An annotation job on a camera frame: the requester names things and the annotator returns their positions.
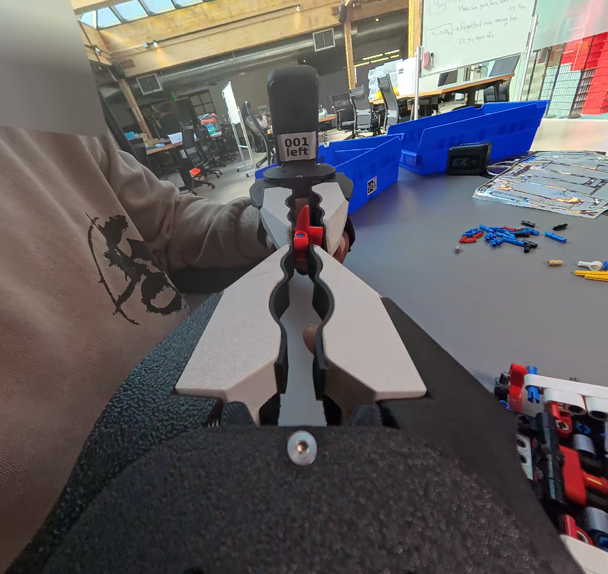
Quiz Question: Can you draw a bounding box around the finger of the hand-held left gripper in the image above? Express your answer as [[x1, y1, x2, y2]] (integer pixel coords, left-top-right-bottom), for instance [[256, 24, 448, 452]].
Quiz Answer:
[[311, 183, 351, 252], [259, 187, 293, 251]]

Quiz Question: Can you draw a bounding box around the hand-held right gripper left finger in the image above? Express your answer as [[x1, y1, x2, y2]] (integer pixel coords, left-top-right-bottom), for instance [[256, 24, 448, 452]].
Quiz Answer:
[[175, 244, 291, 426]]

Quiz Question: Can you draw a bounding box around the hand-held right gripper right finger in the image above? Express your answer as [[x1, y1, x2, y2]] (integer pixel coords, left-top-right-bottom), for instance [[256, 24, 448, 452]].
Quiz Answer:
[[311, 246, 428, 426]]

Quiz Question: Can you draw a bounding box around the red toy brick piece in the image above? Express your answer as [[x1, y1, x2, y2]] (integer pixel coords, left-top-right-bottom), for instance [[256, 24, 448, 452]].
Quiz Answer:
[[292, 205, 325, 264]]

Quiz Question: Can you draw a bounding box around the person's left forearm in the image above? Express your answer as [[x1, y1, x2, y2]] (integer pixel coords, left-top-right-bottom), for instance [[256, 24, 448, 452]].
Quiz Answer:
[[102, 149, 274, 276]]

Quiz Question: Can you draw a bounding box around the grey desk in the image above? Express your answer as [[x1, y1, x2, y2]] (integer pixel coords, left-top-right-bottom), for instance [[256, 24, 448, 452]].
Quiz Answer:
[[180, 151, 608, 574]]

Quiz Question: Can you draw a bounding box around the person's left hand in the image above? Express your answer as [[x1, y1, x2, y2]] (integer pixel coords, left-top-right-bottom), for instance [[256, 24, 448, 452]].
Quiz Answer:
[[332, 218, 356, 266]]

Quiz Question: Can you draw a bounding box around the rolling whiteboard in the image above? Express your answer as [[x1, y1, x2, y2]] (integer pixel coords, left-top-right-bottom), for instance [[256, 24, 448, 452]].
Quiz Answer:
[[221, 81, 259, 177]]

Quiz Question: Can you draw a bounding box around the tagged blue storage bin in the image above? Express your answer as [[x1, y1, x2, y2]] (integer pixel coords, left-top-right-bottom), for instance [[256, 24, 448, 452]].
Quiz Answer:
[[255, 133, 404, 215]]

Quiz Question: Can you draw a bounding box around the black office chair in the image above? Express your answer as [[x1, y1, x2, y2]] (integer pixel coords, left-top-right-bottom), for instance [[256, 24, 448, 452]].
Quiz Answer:
[[377, 75, 402, 131], [180, 122, 223, 194], [349, 85, 381, 139]]

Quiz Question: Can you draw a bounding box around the stack of clear storage boxes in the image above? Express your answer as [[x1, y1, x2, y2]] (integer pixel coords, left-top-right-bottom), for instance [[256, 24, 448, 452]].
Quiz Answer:
[[368, 59, 419, 100]]

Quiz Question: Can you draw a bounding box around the black rectangular device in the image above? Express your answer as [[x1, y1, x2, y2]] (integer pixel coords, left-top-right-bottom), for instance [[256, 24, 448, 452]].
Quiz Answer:
[[446, 142, 493, 176]]

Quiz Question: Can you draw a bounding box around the wooden table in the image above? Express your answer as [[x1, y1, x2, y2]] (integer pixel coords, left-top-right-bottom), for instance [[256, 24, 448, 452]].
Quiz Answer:
[[396, 75, 516, 109]]

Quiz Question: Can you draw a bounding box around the long blue storage bin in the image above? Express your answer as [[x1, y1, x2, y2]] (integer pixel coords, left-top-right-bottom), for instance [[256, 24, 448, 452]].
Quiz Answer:
[[387, 100, 550, 176]]

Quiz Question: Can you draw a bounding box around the pile of blue toy pins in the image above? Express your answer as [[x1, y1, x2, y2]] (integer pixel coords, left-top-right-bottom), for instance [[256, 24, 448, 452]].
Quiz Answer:
[[479, 224, 541, 248]]

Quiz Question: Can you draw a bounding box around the person's beige sweatshirt torso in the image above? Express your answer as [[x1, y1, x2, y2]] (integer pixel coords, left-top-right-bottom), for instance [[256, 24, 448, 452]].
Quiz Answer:
[[0, 125, 191, 560]]

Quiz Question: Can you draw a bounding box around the printed instruction booklet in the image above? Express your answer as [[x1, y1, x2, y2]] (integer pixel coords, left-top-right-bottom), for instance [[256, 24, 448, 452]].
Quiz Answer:
[[472, 151, 608, 219]]

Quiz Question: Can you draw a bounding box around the toy car model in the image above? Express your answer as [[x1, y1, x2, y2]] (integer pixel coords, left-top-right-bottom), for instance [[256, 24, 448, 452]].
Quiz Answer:
[[494, 363, 608, 574]]

